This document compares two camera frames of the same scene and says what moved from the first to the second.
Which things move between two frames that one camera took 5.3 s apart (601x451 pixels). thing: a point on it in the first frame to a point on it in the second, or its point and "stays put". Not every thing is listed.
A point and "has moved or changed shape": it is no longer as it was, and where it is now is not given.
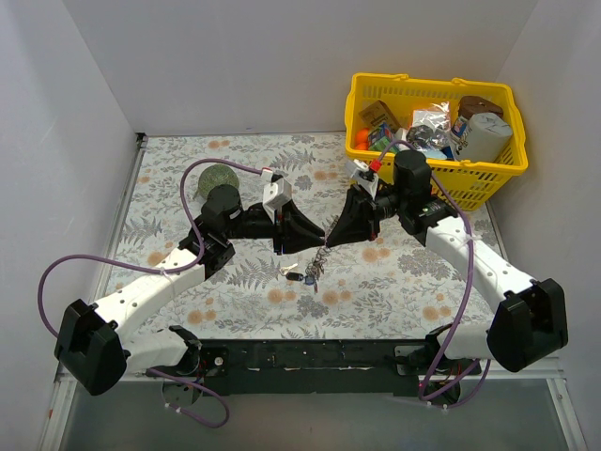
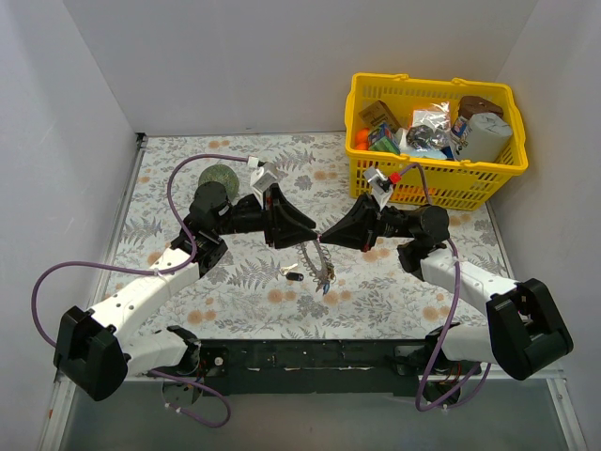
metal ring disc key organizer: [315, 268] has moved or changed shape
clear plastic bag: [431, 127] stays put
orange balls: [362, 139] stays put
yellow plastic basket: [472, 132] stays put
